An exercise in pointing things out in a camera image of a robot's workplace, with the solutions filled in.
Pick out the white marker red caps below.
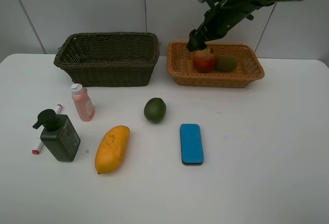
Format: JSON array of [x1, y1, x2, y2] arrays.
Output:
[[31, 104, 63, 155]]

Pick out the red green pomegranate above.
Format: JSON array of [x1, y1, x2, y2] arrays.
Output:
[[193, 48, 216, 73]]

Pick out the pink bottle white cap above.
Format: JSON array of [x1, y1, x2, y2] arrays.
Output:
[[70, 83, 95, 121]]

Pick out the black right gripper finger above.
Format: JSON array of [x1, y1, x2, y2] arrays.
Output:
[[196, 40, 207, 50], [187, 29, 201, 52]]

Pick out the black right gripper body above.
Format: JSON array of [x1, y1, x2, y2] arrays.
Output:
[[197, 3, 247, 42]]

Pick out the blue board eraser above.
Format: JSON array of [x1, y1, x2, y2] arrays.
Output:
[[180, 124, 204, 165]]

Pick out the green lime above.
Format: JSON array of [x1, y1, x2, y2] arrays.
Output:
[[144, 98, 167, 123]]

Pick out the orange wicker basket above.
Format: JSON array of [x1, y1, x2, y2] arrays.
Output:
[[167, 42, 265, 88]]

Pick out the brown kiwi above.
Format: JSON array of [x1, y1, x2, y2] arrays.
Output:
[[214, 55, 237, 72]]

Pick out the dark brown wicker basket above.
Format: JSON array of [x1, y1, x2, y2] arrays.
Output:
[[54, 32, 160, 87]]

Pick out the dark green pump bottle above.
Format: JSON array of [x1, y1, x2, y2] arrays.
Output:
[[32, 109, 81, 162]]

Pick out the yellow mango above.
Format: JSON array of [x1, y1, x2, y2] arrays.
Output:
[[95, 125, 130, 175]]

